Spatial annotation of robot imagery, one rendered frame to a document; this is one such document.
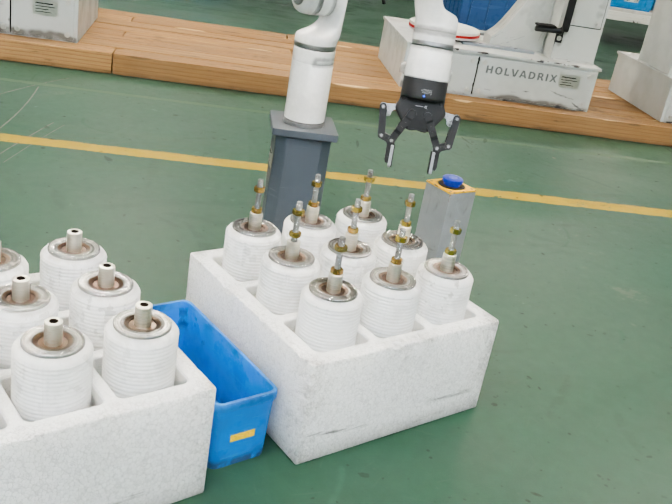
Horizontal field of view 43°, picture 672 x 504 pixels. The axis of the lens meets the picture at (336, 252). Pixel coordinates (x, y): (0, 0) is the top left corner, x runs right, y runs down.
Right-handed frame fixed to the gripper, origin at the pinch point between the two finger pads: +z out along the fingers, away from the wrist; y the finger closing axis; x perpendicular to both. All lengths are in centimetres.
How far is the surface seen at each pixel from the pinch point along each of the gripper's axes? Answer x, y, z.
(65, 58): 170, -123, 5
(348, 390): -24.2, -4.1, 32.7
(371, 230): 7.9, -4.3, 14.5
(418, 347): -16.8, 5.8, 26.6
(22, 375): -52, -43, 26
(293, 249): -13.4, -16.4, 15.2
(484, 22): 446, 54, -46
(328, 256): -7.6, -10.9, 16.8
